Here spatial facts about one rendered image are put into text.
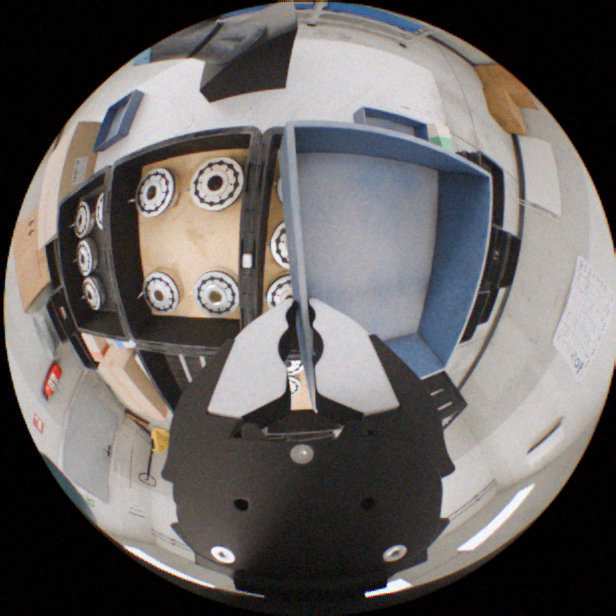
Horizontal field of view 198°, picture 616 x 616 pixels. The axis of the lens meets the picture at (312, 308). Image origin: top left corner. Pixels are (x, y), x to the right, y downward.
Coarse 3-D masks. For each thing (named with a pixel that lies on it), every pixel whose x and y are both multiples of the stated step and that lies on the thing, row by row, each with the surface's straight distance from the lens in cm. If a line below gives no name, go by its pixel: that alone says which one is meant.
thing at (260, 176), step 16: (272, 128) 31; (256, 176) 30; (256, 192) 30; (256, 208) 30; (256, 224) 30; (256, 240) 30; (256, 256) 31; (256, 272) 32; (256, 288) 33; (256, 304) 35
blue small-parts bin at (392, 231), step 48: (288, 144) 9; (336, 144) 14; (384, 144) 13; (432, 144) 13; (288, 192) 10; (336, 192) 16; (384, 192) 18; (432, 192) 21; (480, 192) 18; (288, 240) 13; (336, 240) 17; (384, 240) 18; (432, 240) 22; (480, 240) 18; (336, 288) 18; (384, 288) 20; (432, 288) 23; (384, 336) 24; (432, 336) 24
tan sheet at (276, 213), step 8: (272, 192) 39; (272, 200) 39; (272, 208) 40; (280, 208) 40; (272, 216) 40; (280, 216) 40; (272, 224) 40; (272, 256) 41; (272, 264) 42; (264, 272) 42; (272, 272) 42; (264, 280) 43; (264, 288) 44; (288, 296) 45; (264, 304) 46; (264, 312) 47
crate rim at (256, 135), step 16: (224, 128) 33; (240, 128) 33; (256, 128) 32; (160, 144) 37; (256, 144) 31; (128, 160) 42; (256, 160) 30; (112, 176) 44; (112, 192) 44; (240, 224) 30; (240, 240) 31; (112, 256) 44; (240, 256) 31; (112, 272) 45; (240, 272) 32; (240, 288) 33; (240, 304) 34; (128, 320) 49; (240, 320) 36
